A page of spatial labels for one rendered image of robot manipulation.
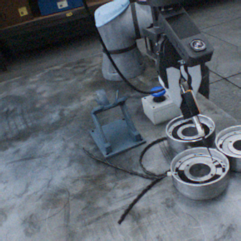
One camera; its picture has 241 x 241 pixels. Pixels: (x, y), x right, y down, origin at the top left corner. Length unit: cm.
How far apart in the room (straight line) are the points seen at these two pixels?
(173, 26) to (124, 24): 51
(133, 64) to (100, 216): 58
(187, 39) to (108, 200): 33
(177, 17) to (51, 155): 45
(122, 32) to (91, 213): 59
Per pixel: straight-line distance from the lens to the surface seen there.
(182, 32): 57
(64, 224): 67
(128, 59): 111
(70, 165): 79
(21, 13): 405
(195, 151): 69
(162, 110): 84
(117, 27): 107
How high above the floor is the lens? 126
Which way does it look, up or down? 26 degrees down
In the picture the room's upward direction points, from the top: 11 degrees counter-clockwise
